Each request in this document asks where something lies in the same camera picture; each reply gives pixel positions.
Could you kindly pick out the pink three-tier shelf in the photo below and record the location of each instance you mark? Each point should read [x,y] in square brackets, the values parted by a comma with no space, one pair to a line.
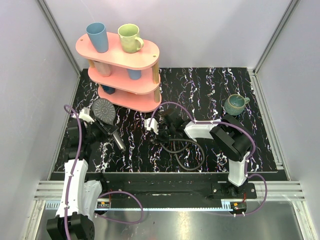
[142,95]

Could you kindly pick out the tall blue cup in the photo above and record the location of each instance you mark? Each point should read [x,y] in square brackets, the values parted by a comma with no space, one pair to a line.
[98,36]

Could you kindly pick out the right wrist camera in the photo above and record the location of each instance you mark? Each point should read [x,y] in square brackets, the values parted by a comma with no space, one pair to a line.
[151,124]

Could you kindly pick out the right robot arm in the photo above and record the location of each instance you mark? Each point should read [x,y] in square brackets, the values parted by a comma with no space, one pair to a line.
[232,138]

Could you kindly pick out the light green mug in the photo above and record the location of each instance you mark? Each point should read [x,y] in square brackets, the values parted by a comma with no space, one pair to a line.
[130,40]

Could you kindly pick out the grey shower head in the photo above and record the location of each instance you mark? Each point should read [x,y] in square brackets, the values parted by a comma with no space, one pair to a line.
[105,111]

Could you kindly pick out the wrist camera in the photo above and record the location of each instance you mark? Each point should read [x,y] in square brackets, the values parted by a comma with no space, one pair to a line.
[151,124]
[84,115]

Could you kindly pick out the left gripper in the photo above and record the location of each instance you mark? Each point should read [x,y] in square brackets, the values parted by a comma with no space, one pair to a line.
[100,126]

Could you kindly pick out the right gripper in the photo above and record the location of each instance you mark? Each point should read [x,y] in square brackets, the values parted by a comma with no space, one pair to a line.
[160,138]

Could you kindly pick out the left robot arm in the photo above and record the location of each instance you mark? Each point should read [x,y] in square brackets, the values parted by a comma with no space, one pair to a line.
[74,217]

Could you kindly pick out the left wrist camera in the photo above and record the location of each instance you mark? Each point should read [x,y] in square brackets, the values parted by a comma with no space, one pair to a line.
[84,115]

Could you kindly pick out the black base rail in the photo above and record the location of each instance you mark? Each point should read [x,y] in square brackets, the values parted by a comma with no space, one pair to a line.
[172,191]

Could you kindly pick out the teal ceramic mug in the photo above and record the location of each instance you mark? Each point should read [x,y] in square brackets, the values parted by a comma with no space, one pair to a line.
[235,104]

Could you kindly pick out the pink cup on shelf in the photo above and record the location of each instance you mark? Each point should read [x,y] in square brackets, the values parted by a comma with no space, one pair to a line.
[103,68]

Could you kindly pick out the dark blue cup on shelf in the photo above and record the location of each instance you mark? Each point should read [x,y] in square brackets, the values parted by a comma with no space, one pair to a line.
[109,90]

